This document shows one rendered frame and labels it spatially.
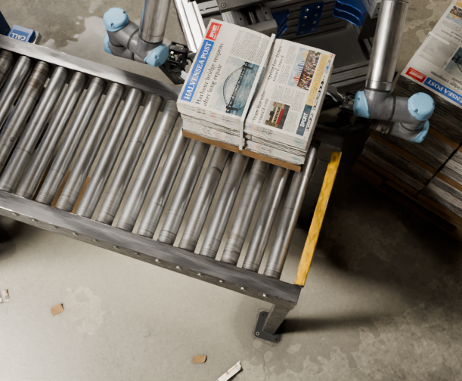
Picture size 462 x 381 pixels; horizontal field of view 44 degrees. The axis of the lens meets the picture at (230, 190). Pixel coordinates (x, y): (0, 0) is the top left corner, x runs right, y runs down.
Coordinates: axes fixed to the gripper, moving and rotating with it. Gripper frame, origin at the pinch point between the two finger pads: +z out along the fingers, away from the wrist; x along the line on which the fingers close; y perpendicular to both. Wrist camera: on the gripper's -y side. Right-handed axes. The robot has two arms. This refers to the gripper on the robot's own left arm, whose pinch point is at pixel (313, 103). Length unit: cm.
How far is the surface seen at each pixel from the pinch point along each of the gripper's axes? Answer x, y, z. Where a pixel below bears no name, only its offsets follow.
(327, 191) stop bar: 28.4, 2.6, -11.5
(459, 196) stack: -5, -46, -63
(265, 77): 9.8, 23.7, 14.6
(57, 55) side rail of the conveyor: 9, 1, 84
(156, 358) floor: 87, -79, 31
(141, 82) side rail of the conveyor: 10, 1, 54
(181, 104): 24.4, 22.6, 33.8
